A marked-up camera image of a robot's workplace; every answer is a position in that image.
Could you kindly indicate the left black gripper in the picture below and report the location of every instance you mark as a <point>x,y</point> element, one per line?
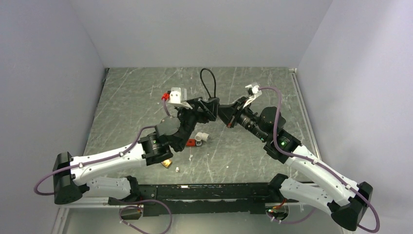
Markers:
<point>204,116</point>

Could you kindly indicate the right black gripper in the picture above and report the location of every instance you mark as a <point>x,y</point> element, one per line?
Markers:
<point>230,114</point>

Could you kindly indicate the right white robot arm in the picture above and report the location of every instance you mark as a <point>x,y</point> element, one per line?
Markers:
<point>344,200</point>

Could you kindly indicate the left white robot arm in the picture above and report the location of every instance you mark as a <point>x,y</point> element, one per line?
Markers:
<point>75,177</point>

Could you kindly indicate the white pipe elbow near wrench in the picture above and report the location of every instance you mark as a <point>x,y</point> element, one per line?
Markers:
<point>201,136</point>

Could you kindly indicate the brass padlock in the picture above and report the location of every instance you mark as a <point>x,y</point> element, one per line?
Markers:
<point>166,163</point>

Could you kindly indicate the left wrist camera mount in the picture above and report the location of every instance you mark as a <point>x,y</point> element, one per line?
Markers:
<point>177,97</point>

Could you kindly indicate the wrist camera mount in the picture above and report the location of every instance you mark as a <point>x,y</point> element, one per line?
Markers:
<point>177,97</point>
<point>253,91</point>

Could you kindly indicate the red handled adjustable wrench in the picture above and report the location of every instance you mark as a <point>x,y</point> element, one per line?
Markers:
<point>193,143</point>

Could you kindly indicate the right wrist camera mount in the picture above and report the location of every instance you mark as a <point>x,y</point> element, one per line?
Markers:
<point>253,91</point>

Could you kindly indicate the aluminium rail right edge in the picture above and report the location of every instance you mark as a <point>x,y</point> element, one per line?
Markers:
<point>293,74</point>

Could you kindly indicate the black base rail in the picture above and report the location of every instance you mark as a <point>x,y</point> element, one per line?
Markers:
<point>253,198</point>

